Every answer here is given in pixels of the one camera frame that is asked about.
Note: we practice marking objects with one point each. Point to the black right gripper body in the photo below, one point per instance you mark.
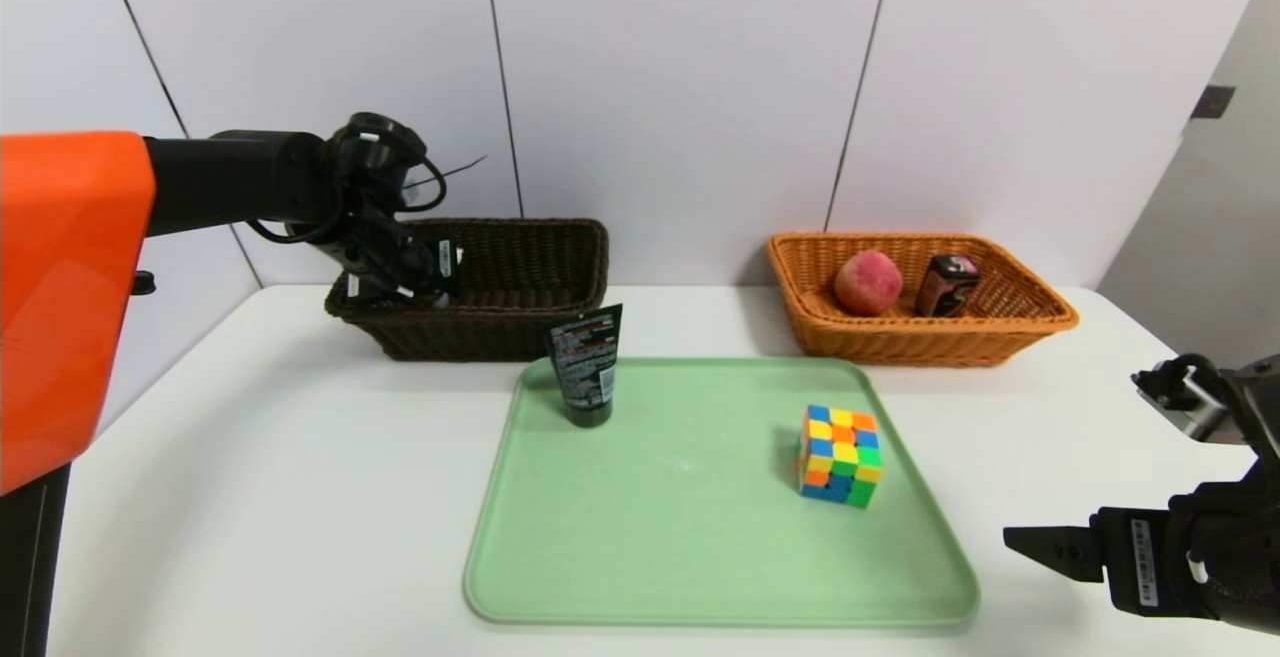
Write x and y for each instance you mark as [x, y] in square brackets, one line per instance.
[1140, 549]

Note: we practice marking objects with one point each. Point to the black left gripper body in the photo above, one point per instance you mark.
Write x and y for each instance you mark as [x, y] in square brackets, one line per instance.
[446, 264]

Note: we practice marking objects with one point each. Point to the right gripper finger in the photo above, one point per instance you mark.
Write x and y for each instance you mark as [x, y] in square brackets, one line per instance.
[1065, 549]

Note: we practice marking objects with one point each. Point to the black pink gum box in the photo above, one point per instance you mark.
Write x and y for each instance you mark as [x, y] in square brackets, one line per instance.
[946, 287]

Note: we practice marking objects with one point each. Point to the red peach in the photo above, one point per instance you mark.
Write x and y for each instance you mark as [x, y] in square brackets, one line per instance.
[868, 282]

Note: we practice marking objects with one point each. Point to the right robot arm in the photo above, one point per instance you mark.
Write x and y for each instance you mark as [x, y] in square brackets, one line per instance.
[1240, 557]

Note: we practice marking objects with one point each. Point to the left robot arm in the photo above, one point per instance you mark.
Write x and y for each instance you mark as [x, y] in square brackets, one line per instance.
[70, 287]

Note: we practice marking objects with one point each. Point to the dark brown wicker basket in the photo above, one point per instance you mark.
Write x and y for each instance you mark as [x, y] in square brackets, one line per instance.
[520, 337]

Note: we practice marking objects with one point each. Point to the orange wicker basket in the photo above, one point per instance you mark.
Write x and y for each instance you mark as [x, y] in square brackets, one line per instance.
[900, 342]

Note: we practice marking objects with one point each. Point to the black printed cosmetic tube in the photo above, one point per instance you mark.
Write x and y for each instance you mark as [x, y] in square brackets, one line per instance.
[585, 367]

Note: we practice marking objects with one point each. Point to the multicoloured puzzle cube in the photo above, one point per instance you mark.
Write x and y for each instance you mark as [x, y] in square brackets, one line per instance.
[838, 457]

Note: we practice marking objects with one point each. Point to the light green plastic tray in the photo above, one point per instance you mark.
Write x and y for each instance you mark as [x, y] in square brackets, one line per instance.
[700, 537]

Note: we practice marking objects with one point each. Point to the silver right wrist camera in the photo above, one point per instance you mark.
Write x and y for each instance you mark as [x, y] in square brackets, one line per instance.
[1190, 407]

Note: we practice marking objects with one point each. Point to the dark wall bracket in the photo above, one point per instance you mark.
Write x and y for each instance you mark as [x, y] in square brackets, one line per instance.
[1212, 102]

